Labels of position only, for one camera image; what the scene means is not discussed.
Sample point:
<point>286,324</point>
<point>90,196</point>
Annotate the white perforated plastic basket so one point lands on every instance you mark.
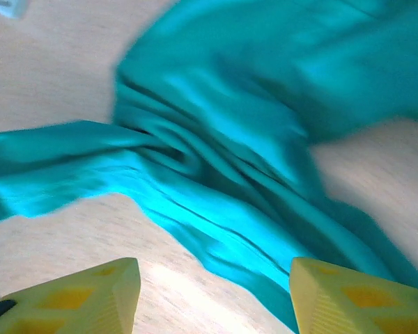
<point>7,7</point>

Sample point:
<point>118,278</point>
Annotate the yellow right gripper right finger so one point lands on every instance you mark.
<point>338,302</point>

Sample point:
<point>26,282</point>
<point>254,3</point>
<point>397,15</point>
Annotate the teal printed t-shirt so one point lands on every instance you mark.
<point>209,104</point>

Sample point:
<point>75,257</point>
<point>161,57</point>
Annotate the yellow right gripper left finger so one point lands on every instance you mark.
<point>90,299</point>

